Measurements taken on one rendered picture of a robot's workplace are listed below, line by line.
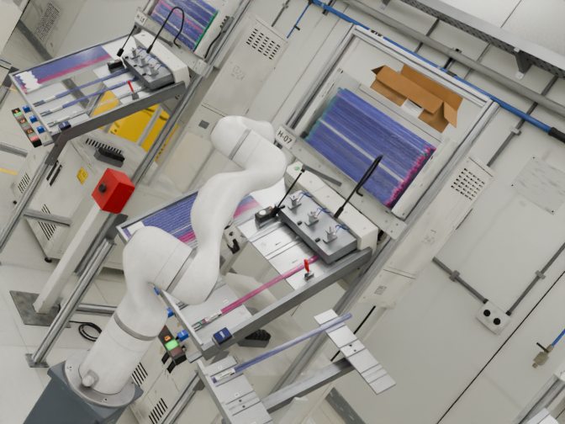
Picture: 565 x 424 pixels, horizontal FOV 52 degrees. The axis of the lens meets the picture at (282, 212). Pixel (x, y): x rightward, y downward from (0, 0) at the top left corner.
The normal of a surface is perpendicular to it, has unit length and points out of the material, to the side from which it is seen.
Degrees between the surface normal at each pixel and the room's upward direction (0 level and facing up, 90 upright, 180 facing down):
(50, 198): 90
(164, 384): 90
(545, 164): 90
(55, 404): 90
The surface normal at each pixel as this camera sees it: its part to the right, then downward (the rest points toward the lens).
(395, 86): -0.47, -0.33
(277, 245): -0.05, -0.71
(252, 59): 0.58, 0.55
